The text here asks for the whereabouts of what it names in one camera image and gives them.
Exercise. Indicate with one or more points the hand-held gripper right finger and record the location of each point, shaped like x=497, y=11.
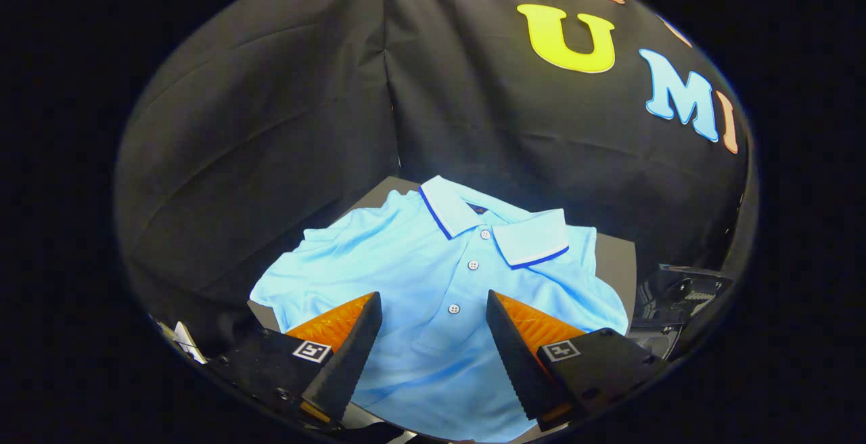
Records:
x=517, y=356

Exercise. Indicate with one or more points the light blue polo shirt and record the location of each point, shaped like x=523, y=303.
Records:
x=419, y=268

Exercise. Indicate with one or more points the black backdrop cloth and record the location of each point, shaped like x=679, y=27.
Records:
x=304, y=92

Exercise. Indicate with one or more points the dark grey side cabinet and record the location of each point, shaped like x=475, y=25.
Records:
x=614, y=261

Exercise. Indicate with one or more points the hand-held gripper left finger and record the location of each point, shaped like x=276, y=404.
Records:
x=348, y=356

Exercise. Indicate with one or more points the small white card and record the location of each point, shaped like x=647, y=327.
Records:
x=186, y=341

